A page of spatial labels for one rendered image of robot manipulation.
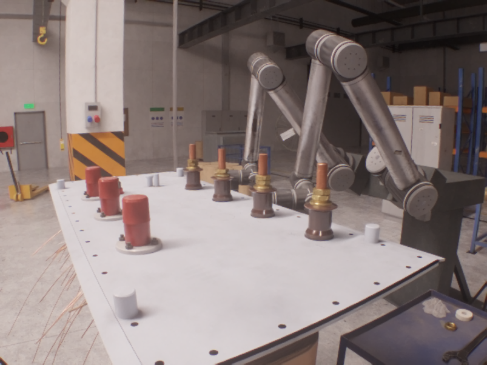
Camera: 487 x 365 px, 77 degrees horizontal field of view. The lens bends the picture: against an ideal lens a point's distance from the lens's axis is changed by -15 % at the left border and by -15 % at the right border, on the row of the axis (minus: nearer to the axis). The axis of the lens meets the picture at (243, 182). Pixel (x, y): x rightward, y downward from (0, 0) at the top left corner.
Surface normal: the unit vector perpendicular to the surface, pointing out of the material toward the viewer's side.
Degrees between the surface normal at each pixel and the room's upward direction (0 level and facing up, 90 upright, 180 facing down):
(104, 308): 11
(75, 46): 90
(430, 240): 90
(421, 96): 90
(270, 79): 111
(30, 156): 90
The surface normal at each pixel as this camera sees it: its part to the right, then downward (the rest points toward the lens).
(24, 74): 0.55, 0.15
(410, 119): -0.84, 0.10
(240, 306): 0.00, -0.98
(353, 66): 0.15, 0.52
